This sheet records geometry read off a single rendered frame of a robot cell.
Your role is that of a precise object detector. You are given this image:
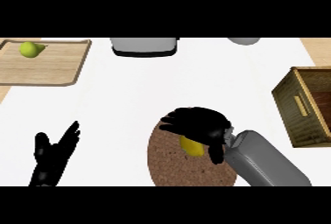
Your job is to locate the brown round placemat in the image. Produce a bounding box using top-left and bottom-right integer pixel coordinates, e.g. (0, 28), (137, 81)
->
(146, 120), (239, 187)

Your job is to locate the brown wicker basket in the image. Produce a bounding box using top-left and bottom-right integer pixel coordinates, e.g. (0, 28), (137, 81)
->
(270, 66), (331, 149)

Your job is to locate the yellow lemon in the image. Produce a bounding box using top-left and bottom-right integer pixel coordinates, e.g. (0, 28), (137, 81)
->
(179, 135), (205, 158)

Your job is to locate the green pear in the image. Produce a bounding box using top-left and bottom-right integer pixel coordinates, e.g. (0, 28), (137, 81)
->
(17, 41), (47, 59)

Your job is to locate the pale grey round object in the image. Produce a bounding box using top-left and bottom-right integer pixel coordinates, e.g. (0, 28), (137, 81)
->
(226, 37), (263, 46)

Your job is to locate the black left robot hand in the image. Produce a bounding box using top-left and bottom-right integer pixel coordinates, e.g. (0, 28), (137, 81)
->
(26, 120), (81, 187)

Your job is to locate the pale wooden tray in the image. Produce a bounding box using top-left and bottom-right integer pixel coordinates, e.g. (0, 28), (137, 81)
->
(0, 38), (93, 88)

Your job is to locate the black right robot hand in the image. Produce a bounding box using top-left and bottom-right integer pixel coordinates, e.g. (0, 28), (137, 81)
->
(158, 106), (233, 165)

